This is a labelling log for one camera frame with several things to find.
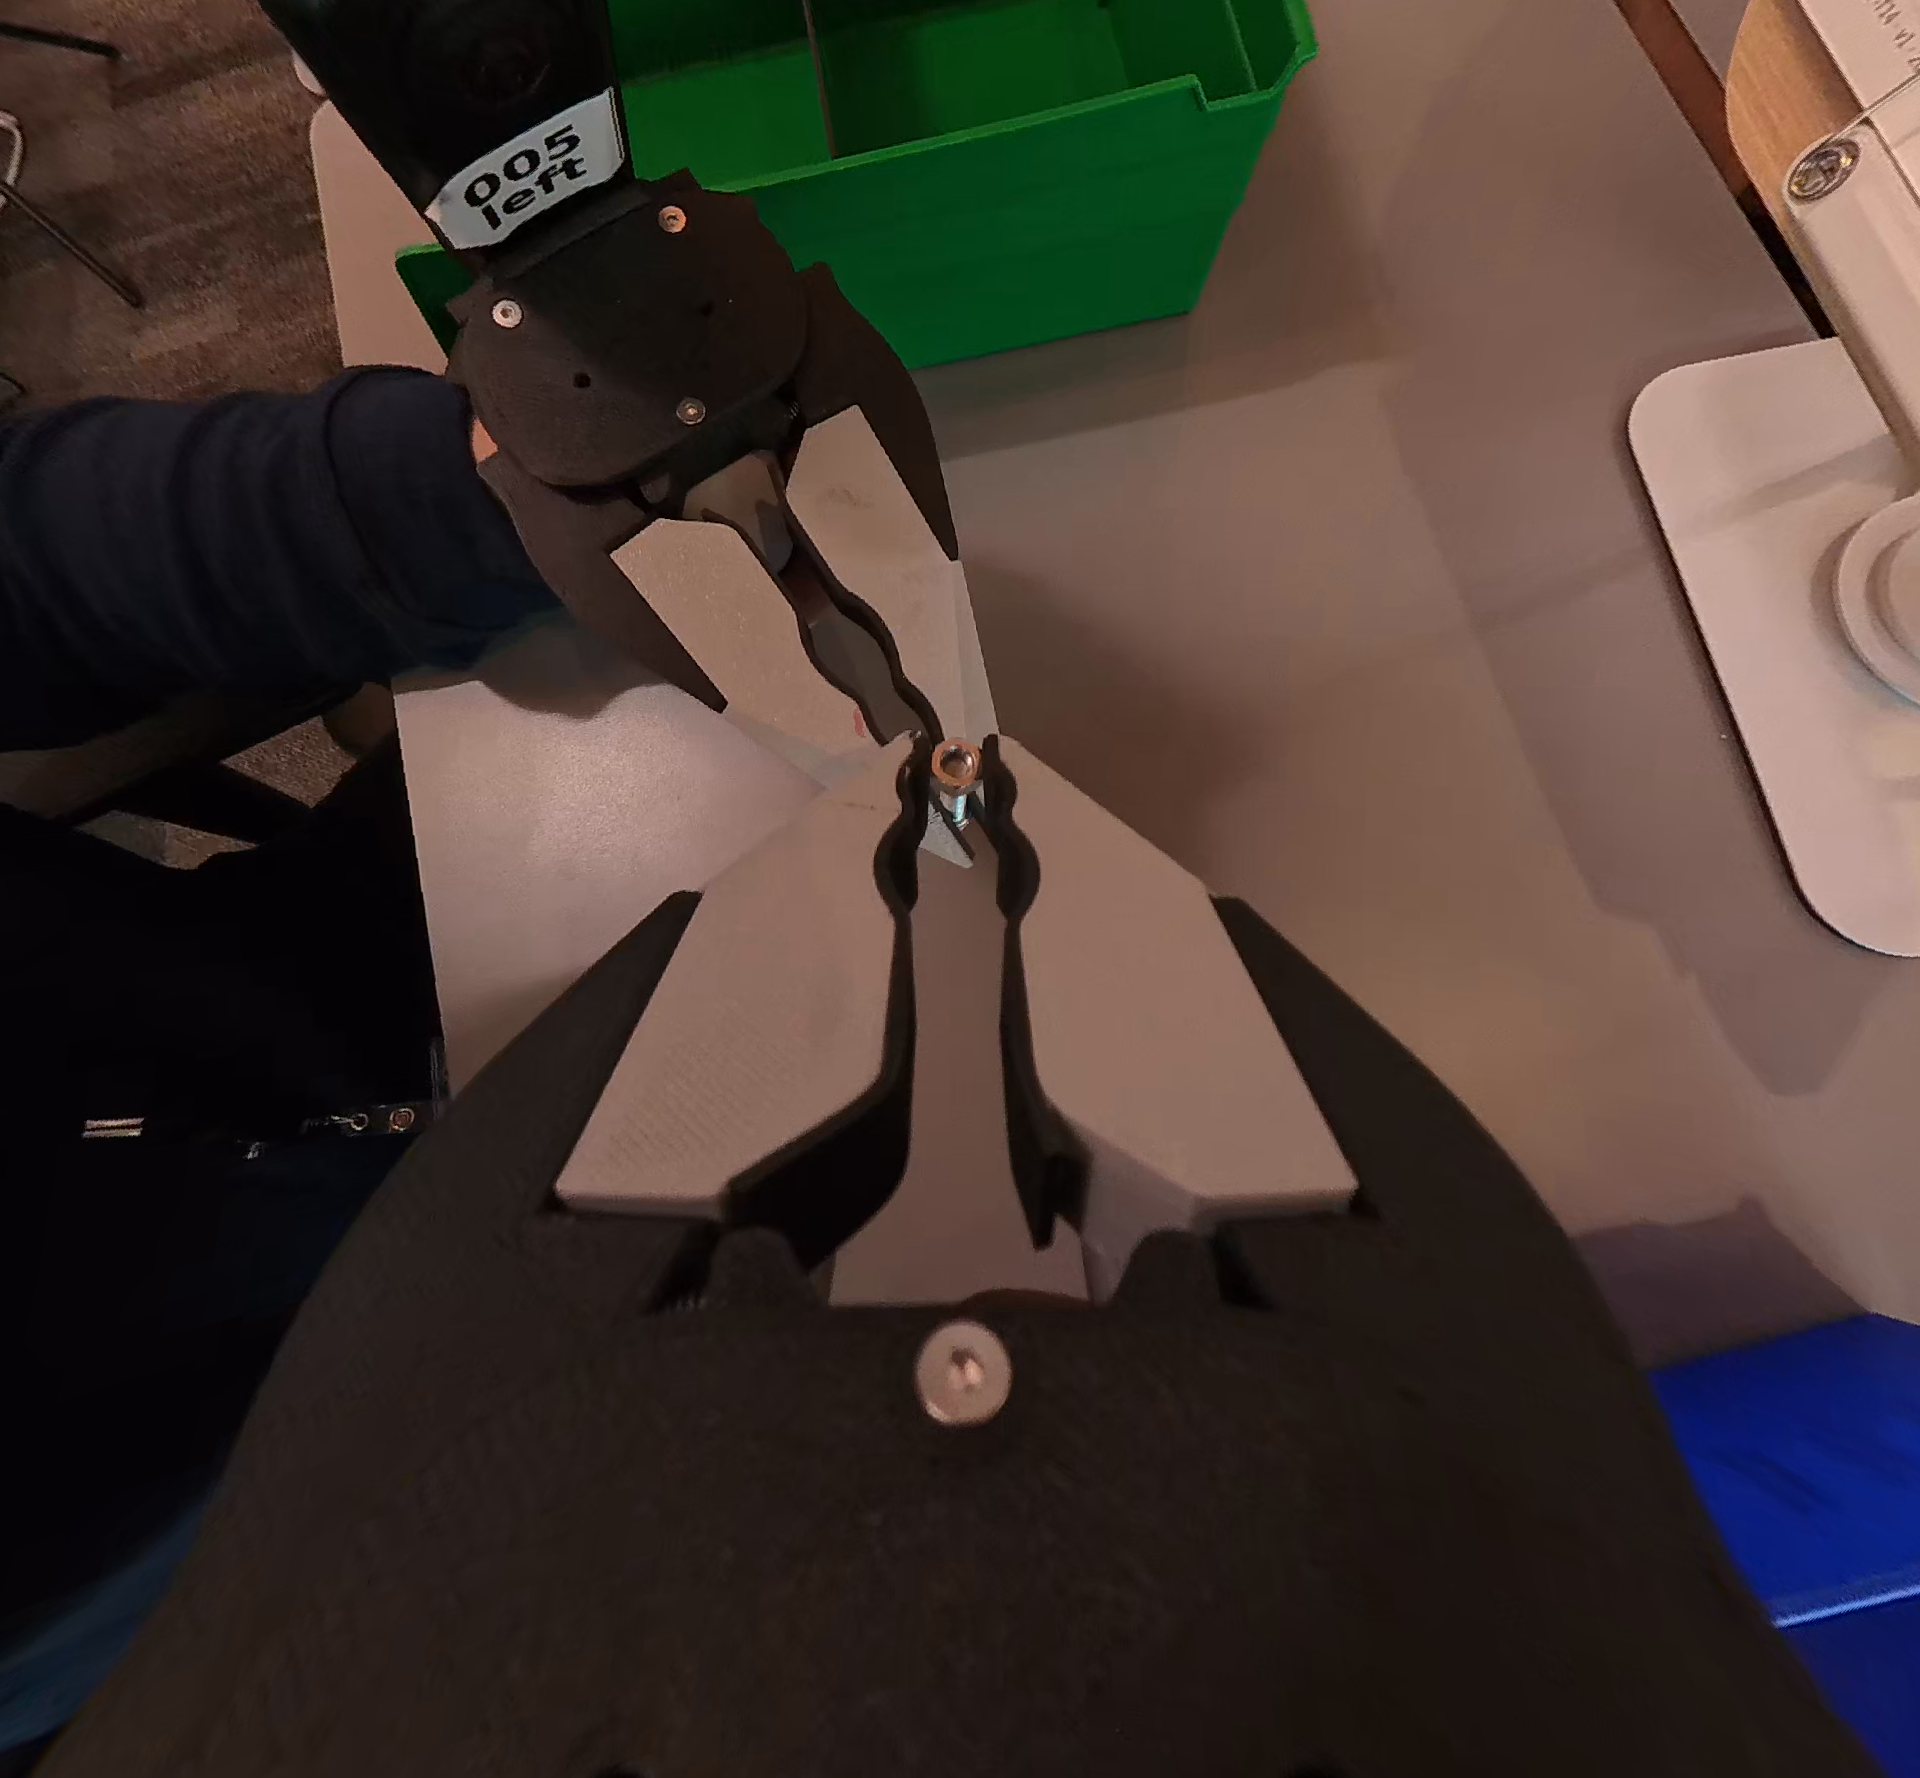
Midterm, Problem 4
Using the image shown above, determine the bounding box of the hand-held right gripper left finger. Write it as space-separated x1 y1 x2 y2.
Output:
551 735 921 1270

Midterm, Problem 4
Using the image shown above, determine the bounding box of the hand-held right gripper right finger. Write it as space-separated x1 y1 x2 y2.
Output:
982 730 1361 1302

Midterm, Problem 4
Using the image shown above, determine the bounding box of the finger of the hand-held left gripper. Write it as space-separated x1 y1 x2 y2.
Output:
777 402 1005 759
605 514 939 797

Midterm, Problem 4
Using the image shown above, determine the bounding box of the green plastic bin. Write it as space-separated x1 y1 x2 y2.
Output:
393 0 1320 372

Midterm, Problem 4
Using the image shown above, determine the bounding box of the blue plastic bin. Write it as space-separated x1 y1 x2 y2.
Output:
1649 1310 1920 1778

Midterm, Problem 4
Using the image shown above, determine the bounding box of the person's left forearm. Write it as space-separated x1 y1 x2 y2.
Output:
0 365 564 759

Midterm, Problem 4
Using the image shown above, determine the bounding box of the person's dark clothing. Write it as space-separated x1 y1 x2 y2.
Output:
0 699 453 1703

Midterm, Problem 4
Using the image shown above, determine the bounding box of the metal chair leg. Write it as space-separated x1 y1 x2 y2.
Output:
0 15 152 309

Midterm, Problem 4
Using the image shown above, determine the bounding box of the instruction sheet on stand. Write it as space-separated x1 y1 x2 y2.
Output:
1628 0 1920 962

